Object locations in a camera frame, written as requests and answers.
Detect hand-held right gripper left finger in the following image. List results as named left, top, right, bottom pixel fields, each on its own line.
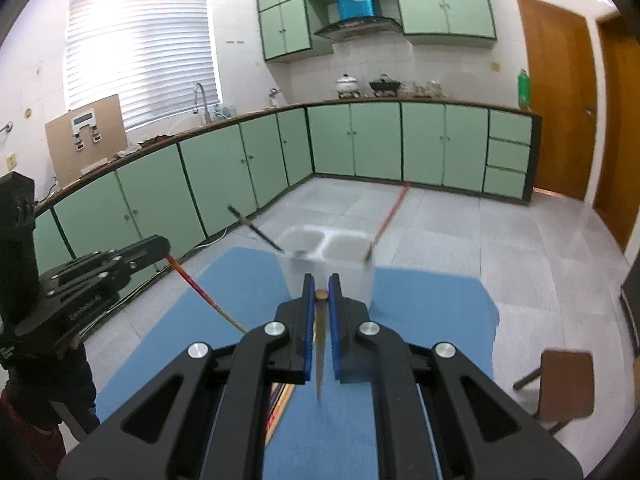
left=56, top=272, right=317, bottom=480

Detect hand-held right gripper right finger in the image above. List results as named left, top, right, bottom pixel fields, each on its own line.
left=327, top=272, right=585, bottom=480

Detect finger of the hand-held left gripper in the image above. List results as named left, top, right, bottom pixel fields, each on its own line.
left=40, top=234, right=171, bottom=285
left=49, top=254, right=169, bottom=312

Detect white two-compartment utensil holder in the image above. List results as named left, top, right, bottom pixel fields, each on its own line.
left=276, top=227, right=377, bottom=311

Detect black plastic spoon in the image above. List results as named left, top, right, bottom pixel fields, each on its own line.
left=227, top=205, right=286, bottom=253

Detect person's left forearm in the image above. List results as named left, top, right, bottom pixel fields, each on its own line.
left=0, top=332, right=101, bottom=480

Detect blue table mat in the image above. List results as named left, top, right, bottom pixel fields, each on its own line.
left=95, top=246, right=501, bottom=480

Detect brown cardboard board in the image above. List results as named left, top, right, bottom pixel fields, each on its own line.
left=45, top=93, right=126, bottom=188

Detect white device on board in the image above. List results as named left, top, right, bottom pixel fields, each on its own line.
left=71, top=109, right=103, bottom=151

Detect metal kitchen faucet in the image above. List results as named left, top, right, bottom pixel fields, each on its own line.
left=192, top=82, right=212, bottom=126

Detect green base cabinets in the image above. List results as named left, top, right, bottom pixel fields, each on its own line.
left=30, top=100, right=542, bottom=281

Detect white window blinds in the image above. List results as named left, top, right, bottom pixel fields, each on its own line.
left=64, top=0, right=223, bottom=131

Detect black wok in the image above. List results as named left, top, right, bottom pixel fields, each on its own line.
left=369, top=74, right=402, bottom=97

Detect brown wooden stool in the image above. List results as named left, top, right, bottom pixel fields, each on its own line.
left=514, top=350, right=596, bottom=433

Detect black range hood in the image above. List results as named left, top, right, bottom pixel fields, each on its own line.
left=314, top=16, right=403, bottom=43

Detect dark glass-front cabinet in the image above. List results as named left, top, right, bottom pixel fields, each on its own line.
left=620, top=260, right=640, bottom=351

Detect green bottle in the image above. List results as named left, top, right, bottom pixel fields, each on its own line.
left=517, top=69, right=532, bottom=110

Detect blue box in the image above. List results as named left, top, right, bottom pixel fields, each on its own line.
left=335, top=0, right=377, bottom=20

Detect plain wooden door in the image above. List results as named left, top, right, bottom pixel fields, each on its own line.
left=593, top=10, right=640, bottom=253

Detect wooden door with handle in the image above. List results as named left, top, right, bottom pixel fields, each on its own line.
left=516, top=0, right=599, bottom=201

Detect green wall cabinets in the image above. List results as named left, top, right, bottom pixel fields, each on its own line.
left=255, top=0, right=497, bottom=63

